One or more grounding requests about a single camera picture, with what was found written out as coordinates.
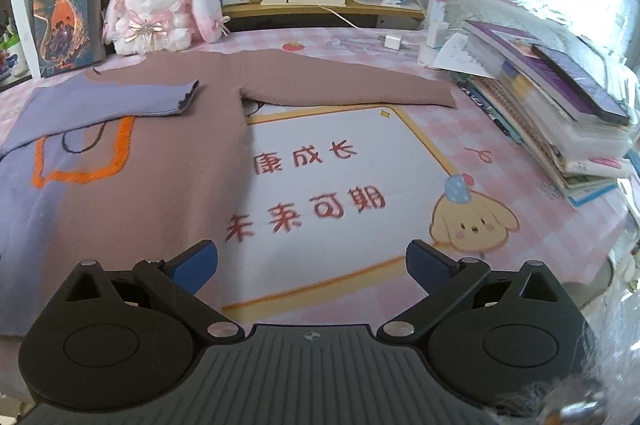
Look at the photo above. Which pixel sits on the brown and purple sweater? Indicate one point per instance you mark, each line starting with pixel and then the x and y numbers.
pixel 150 140

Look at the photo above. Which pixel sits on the white charger plug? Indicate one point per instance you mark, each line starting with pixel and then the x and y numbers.
pixel 392 42

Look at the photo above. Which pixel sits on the white pen holder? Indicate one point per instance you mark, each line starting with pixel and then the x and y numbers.
pixel 12 55

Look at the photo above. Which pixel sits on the stack of purple workbooks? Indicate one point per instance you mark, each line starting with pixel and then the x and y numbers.
pixel 550 105

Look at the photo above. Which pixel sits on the dark illustrated cover book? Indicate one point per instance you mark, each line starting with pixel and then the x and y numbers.
pixel 65 20

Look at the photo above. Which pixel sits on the white paper sheet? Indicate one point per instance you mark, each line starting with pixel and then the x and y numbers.
pixel 452 52

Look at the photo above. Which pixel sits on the pink printed desk mat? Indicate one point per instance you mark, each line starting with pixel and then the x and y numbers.
pixel 350 175

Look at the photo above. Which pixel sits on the pink and white plush bunny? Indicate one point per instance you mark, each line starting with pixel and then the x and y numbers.
pixel 150 2

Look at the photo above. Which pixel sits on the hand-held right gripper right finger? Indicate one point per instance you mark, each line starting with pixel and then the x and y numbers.
pixel 425 265

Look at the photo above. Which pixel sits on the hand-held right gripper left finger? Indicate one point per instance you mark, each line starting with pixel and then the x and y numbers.
pixel 197 264

